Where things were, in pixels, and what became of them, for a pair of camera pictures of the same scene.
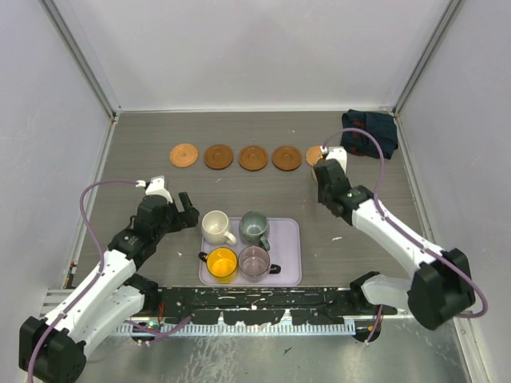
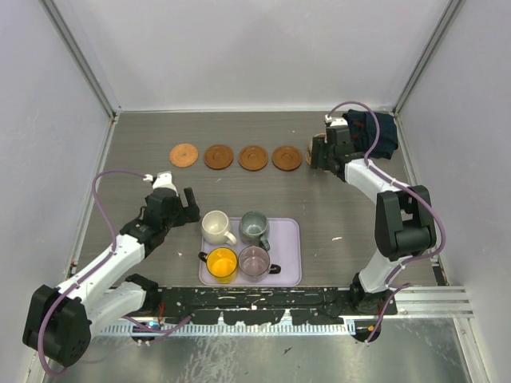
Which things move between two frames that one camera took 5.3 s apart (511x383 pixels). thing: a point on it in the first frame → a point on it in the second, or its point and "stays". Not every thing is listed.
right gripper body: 322,198 → 319,146
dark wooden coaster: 287,158 stays
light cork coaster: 184,155 stays
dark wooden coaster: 252,158 stays
